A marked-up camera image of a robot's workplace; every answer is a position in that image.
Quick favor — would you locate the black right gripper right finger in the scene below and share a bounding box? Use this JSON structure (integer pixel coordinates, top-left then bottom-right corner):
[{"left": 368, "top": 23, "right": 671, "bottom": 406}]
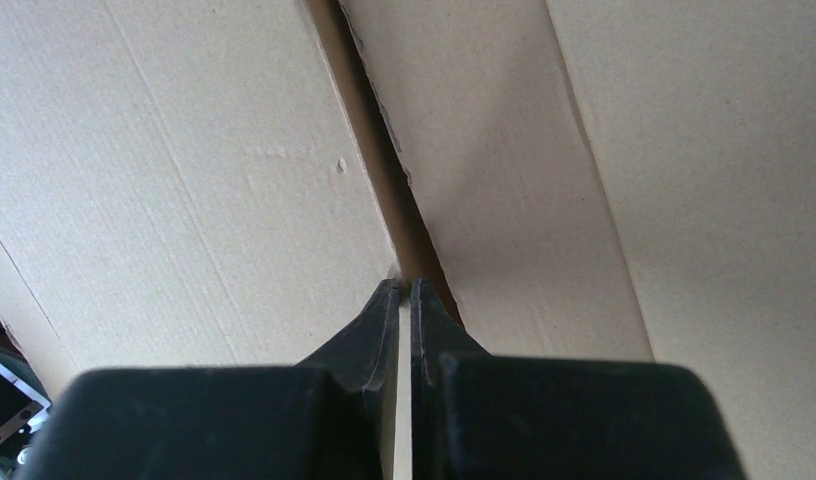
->
[{"left": 410, "top": 279, "right": 745, "bottom": 479}]

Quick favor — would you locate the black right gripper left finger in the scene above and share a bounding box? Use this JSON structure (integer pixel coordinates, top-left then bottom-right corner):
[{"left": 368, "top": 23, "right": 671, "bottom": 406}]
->
[{"left": 17, "top": 279, "right": 400, "bottom": 480}]

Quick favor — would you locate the brown cardboard box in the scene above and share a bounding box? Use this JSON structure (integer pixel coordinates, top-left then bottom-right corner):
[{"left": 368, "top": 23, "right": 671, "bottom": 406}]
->
[{"left": 0, "top": 1, "right": 397, "bottom": 396}]

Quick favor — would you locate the flat brown cardboard sheet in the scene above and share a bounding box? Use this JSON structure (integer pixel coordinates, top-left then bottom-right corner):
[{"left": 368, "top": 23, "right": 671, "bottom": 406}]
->
[{"left": 343, "top": 1, "right": 816, "bottom": 479}]

